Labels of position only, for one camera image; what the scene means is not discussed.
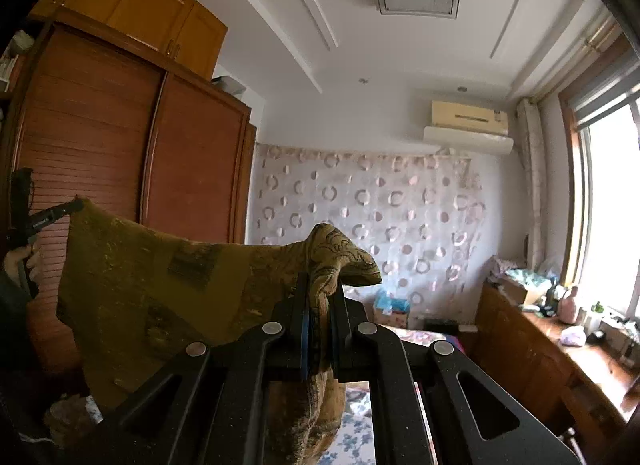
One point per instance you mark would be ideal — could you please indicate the blue floral bed sheet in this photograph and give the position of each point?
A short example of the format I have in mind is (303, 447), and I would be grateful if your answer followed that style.
(352, 440)

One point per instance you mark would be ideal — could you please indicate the long wooden sideboard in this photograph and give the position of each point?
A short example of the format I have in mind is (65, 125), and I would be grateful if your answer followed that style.
(520, 345)

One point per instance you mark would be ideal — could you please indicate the wall air conditioner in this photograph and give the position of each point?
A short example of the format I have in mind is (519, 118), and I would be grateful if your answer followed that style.
(467, 127)

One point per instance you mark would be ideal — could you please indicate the cardboard box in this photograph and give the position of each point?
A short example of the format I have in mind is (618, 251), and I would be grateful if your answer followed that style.
(525, 290)

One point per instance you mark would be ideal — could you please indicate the white plastic bag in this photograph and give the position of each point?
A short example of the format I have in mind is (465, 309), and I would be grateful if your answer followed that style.
(572, 336)

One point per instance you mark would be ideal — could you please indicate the wooden louvered wardrobe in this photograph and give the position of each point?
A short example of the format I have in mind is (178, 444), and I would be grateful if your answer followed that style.
(190, 170)

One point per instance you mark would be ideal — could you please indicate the person's left hand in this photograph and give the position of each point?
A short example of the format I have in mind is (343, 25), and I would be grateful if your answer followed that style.
(17, 257)

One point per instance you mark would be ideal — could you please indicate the circle patterned sheer curtain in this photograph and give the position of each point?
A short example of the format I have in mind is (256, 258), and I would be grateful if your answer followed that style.
(390, 205)

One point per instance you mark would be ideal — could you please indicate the pale gathered window curtain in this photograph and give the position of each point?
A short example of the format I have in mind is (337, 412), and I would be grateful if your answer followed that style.
(532, 185)

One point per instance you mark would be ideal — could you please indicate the pink bottle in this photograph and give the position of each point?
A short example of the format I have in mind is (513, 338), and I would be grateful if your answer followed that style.
(568, 307)

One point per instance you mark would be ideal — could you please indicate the wooden framed window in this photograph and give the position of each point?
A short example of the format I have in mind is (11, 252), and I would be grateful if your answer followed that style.
(615, 195)

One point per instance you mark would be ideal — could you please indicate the carton with blue cloth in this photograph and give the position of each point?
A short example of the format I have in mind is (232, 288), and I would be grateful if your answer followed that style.
(391, 310)

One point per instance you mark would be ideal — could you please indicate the wooden upper cabinet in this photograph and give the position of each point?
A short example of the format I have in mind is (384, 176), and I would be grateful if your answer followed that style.
(140, 5)

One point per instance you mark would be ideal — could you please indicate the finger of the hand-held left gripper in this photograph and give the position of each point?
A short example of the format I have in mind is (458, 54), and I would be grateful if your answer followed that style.
(50, 216)

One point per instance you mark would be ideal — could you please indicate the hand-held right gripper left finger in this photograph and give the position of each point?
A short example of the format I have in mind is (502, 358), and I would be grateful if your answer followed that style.
(303, 340)

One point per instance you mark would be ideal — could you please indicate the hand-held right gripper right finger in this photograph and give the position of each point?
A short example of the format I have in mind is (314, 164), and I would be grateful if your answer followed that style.
(340, 345)

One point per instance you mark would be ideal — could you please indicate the olive brown patterned shirt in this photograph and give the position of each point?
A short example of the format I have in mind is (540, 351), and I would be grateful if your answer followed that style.
(150, 285)

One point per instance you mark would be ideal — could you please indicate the pile of pale clothes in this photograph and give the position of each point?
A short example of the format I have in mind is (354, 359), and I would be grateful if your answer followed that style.
(502, 270)

